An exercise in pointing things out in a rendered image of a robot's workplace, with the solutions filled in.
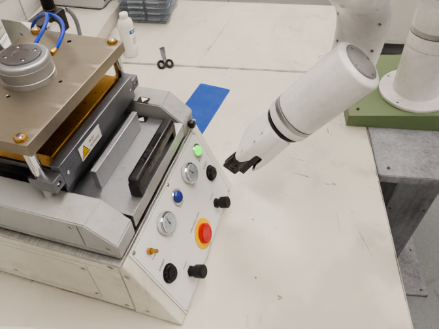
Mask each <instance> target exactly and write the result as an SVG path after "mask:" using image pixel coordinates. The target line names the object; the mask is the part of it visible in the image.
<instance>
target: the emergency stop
mask: <svg viewBox="0 0 439 329"><path fill-rule="evenodd" d="M211 238H212V229H211V227H210V225H209V224H208V223H202V224H201V225H200V227H199V239H200V241H201V243H208V242H209V241H210V240H211Z"/></svg>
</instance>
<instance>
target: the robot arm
mask: <svg viewBox="0 0 439 329"><path fill-rule="evenodd" d="M329 1H330V2H331V3H332V4H333V5H334V6H335V9H336V29H335V34H334V40H333V46H332V49H331V51H330V52H328V53H327V54H326V55H325V56H324V57H322V58H321V59H320V60H319V61H318V62H317V63H316V64H315V65H314V66H313V67H312V68H310V69H309V70H308V71H307V72H306V73H304V74H303V75H302V76H301V77H300V78H299V79H298V80H297V81H296V82H295V83H294V84H292V85H291V86H290V87H289V88H288V89H286V90H285V91H284V92H283V93H282V94H281V95H280V96H279V97H278V98H277V99H275V100H274V101H273V102H272V103H271V105H270V108H269V109H268V110H267V111H266V112H265V113H263V114H262V115H261V116H259V117H258V118H257V119H256V120H254V121H253V122H252V123H250V124H249V125H248V126H247V127H246V129H245V131H244V134H243V135H242V138H241V141H240V143H239V145H238V148H237V151H236V152H234V153H233V154H232V155H231V156H230V157H228V158H227V159H226V160H225V163H224V164H223V166H224V167H225V168H226V169H227V170H229V171H230V172H232V173H234V174H236V173H237V172H239V171H240V172H241V173H243V174H244V173H245V172H246V171H247V170H249V169H250V168H251V167H252V171H256V170H259V169H260V168H262V167H263V166H265V165H266V164H267V163H269V162H270V161H271V160H273V158H275V157H276V156H277V155H278V154H279V153H281V152H282V151H283V150H284V149H285V148H286V147H287V146H288V145H290V143H291V142H300V141H303V140H304V139H306V138H308V137H309V136H310V135H311V134H313V133H314V132H316V131H317V130H318V129H320V128H322V126H324V125H326V124H327V123H328V122H330V121H331V120H333V119H334V118H335V117H337V116H338V115H340V114H341V113H342V112H344V111H345V110H347V109H348V108H349V107H351V106H352V105H354V104H355V103H356V102H358V101H360V100H361V99H362V98H363V97H365V96H366V95H368V94H369V93H370V92H372V91H374V90H375V89H376V88H377V87H378V84H379V87H378V89H379V92H380V95H381V96H382V98H383V99H384V100H385V101H386V102H387V103H389V104H390V105H391V106H394V107H395V108H398V109H400V110H403V111H407V112H412V113H417V114H428V113H433V112H438V111H439V0H420V2H419V3H418V4H417V6H416V8H415V11H414V15H413V17H412V21H411V24H410V28H409V31H408V34H407V37H406V41H405V44H404V48H403V51H402V55H401V57H400V61H399V64H398V68H397V70H394V71H391V72H389V73H387V74H386V75H384V76H383V77H382V79H381V80H380V83H379V76H378V71H377V70H376V64H377V62H378V59H379V57H380V54H381V52H382V48H383V45H384V43H385V40H386V37H387V33H388V30H389V25H390V21H391V8H392V4H391V0H329Z"/></svg>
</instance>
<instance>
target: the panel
mask: <svg viewBox="0 0 439 329"><path fill-rule="evenodd" d="M196 145H198V146H200V147H201V149H202V153H201V154H200V155H199V156H198V155H197V154H196V153H195V146H196ZM185 163H193V164H195V165H196V167H197V169H198V173H199V176H198V178H197V181H195V183H190V184H188V183H186V182H185V181H184V179H183V177H182V167H183V165H184V164H185ZM210 166H214V167H215V168H216V171H217V176H216V178H215V179H213V180H211V179H210V178H209V175H208V168H209V167H210ZM177 190H179V191H181V192H182V194H183V200H182V201H181V203H177V202H176V201H175V199H174V194H175V192H176V191H177ZM229 192H230V189H229V187H228V186H227V184H226V182H225V180H224V179H223V177H222V176H221V174H220V172H219V170H218V169H217V167H216V166H215V164H214V162H213V160H212V159H211V157H210V156H209V154H208V152H207V151H206V149H205V147H204V146H203V144H202V142H201V141H200V139H199V137H198V136H197V134H196V132H195V131H194V129H192V131H191V133H190V135H189V137H188V139H187V141H186V143H185V145H184V147H183V149H182V151H181V153H180V154H179V156H178V158H177V160H176V162H175V164H174V166H173V168H172V170H171V172H170V174H169V176H168V178H167V180H166V182H165V184H164V186H163V188H162V190H161V192H160V194H159V196H158V198H157V200H156V202H155V204H154V206H153V208H152V210H151V212H150V214H149V216H148V218H147V220H146V222H145V224H144V226H143V227H142V229H141V231H140V233H139V235H138V237H137V239H136V241H135V243H134V245H133V247H132V249H131V251H130V253H129V256H130V257H131V258H132V259H133V260H134V261H135V262H136V263H137V264H138V266H139V267H140V268H141V269H142V270H143V271H144V272H145V273H146V274H147V275H148V276H149V277H150V278H151V279H152V280H153V281H154V282H155V283H156V284H157V285H158V286H159V287H160V288H161V290H162V291H163V292H164V293H165V294H166V295H167V296H168V297H169V298H170V299H171V300H172V301H173V302H174V303H175V304H176V305H177V306H178V307H179V308H180V309H181V310H182V311H183V312H184V313H185V314H186V315H187V313H188V310H189V307H190V304H191V301H192V299H193V295H194V293H195V289H196V287H197V284H198V282H199V279H198V278H194V277H190V276H188V272H187V270H188V268H189V266H194V265H196V264H205V261H206V258H207V256H208V252H209V250H210V246H211V245H212V241H213V239H214V235H215V233H216V230H217V227H218V224H219V221H220V218H221V215H222V213H223V209H224V208H220V207H218V208H215V207H214V199H215V198H218V199H219V197H221V196H229ZM163 211H170V212H172V213H173V214H174V215H175V217H176V223H177V224H176V229H175V231H174V232H173V233H172V234H170V235H162V233H160V231H159V229H158V227H157V220H158V217H159V214H160V213H161V212H163ZM202 223H208V224H209V225H210V227H211V229H212V238H211V240H210V241H209V242H208V243H201V241H200V239H199V227H200V225H201V224H202ZM169 265H175V266H176V269H177V271H178V275H177V277H176V279H175V280H174V281H173V282H169V281H167V279H166V277H165V271H166V269H167V266H169Z"/></svg>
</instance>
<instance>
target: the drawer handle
mask: <svg viewBox="0 0 439 329"><path fill-rule="evenodd" d="M175 137H176V130H175V125H174V122H173V120H171V119H164V120H163V121H162V122H161V124H160V126H159V127H158V129H157V130H156V132H155V134H154V136H153V137H152V139H151V140H150V143H149V144H148V146H147V147H146V149H145V150H144V153H143V154H142V156H141V157H140V159H139V160H138V162H137V164H136V165H135V167H134V169H133V171H132V172H131V174H130V175H129V177H128V182H129V183H128V186H129V190H130V192H131V195H133V196H138V197H143V196H144V194H145V190H144V186H143V185H144V183H145V181H146V179H147V178H148V176H149V174H150V172H151V171H152V168H153V167H154V165H155V163H156V161H157V160H158V158H159V156H160V155H161V152H162V151H163V149H164V147H165V145H166V144H167V142H168V140H169V139H174V138H175Z"/></svg>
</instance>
